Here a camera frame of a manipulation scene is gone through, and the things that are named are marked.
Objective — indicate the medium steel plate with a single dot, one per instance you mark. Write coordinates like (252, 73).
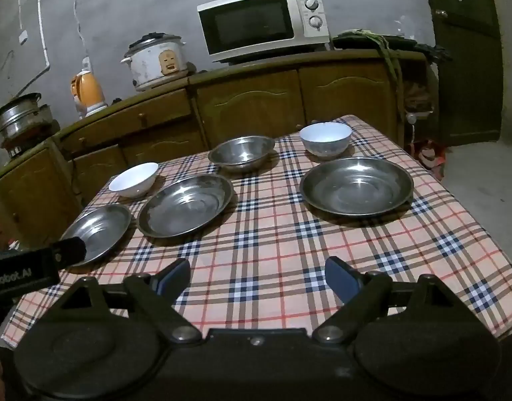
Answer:
(185, 206)

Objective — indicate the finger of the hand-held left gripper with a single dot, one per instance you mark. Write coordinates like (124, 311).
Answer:
(70, 252)

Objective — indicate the large steel plate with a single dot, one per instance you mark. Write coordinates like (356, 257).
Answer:
(356, 188)

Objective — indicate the steel steamer pot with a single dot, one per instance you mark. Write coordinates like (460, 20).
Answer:
(15, 117)

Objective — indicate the white microwave oven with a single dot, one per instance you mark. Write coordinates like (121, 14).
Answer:
(247, 25)

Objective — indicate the small white bowl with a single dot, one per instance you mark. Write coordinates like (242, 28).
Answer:
(132, 177)

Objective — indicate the white wall switch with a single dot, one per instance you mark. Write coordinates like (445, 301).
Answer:
(23, 36)

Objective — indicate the large white bowl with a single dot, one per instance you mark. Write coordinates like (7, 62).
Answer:
(324, 135)

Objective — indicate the small steel plate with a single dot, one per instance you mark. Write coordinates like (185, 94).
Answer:
(101, 229)

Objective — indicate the brown wooden cabinet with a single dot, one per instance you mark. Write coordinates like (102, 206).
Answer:
(247, 100)

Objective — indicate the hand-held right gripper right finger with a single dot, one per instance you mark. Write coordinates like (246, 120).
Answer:
(341, 279)

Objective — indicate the red floor object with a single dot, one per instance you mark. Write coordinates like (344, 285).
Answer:
(427, 156)

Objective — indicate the metal door knob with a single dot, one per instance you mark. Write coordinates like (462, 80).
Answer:
(439, 13)

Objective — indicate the green cloth strip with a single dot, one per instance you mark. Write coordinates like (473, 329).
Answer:
(391, 62)

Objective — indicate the dark green door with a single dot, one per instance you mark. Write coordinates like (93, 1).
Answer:
(464, 83)

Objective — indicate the white power plug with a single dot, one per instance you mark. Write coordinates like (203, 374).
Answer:
(86, 63)

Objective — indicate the white wall conduit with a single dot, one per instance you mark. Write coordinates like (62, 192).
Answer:
(40, 12)

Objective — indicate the dark tray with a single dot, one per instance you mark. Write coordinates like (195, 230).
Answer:
(406, 44)

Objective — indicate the orange electric kettle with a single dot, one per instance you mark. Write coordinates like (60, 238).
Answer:
(89, 92)

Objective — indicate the plaid tablecloth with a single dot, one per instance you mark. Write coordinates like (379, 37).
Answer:
(272, 242)

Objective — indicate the white rice cooker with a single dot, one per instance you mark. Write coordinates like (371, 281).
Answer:
(151, 64)

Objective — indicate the steel bowl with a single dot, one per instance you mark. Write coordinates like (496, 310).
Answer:
(241, 150)

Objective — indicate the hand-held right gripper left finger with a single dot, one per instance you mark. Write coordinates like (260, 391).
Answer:
(172, 279)

